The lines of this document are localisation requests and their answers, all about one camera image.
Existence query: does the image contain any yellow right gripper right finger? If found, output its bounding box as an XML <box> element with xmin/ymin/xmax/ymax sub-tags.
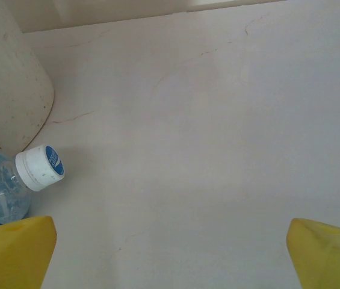
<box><xmin>286</xmin><ymin>217</ymin><xmax>340</xmax><ymax>289</ymax></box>

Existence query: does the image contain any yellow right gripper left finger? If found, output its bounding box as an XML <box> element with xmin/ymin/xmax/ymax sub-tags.
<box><xmin>0</xmin><ymin>215</ymin><xmax>57</xmax><ymax>289</ymax></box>

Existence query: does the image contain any cream plastic waste bin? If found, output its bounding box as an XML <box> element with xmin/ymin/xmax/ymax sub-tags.
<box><xmin>0</xmin><ymin>0</ymin><xmax>56</xmax><ymax>154</ymax></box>

